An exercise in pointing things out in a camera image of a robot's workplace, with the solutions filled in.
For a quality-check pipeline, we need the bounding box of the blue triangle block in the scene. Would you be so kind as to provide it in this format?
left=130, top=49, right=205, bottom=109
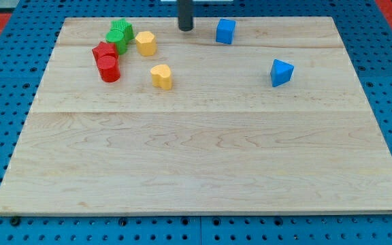
left=270, top=59, right=294, bottom=87

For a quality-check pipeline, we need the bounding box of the wooden board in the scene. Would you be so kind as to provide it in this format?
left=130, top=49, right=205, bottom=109
left=0, top=16, right=392, bottom=216

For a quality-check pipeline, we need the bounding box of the yellow heart block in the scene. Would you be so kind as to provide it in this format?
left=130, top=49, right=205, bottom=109
left=150, top=64, right=172, bottom=91

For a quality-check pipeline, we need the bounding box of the yellow hexagon block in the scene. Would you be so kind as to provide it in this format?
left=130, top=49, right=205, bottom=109
left=135, top=31, right=157, bottom=56

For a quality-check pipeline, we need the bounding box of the blue cube block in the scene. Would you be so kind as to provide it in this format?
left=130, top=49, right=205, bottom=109
left=216, top=18, right=236, bottom=45

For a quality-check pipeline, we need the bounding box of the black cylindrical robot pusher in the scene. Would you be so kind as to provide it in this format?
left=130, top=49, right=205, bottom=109
left=176, top=0, right=193, bottom=31

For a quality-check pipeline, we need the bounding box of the red cylinder block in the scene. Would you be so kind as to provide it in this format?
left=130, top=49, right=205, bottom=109
left=97, top=55, right=120, bottom=82

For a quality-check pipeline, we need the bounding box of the green cylinder block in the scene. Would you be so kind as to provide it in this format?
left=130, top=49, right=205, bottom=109
left=105, top=30, right=127, bottom=55

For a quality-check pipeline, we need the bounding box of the red star block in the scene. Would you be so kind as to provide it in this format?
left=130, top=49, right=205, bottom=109
left=92, top=42, right=118, bottom=63

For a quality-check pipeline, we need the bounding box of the green star block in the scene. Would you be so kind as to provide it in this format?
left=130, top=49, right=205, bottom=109
left=110, top=18, right=134, bottom=44

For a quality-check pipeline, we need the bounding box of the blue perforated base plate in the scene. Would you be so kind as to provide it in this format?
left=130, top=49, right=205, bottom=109
left=0, top=0, right=392, bottom=244

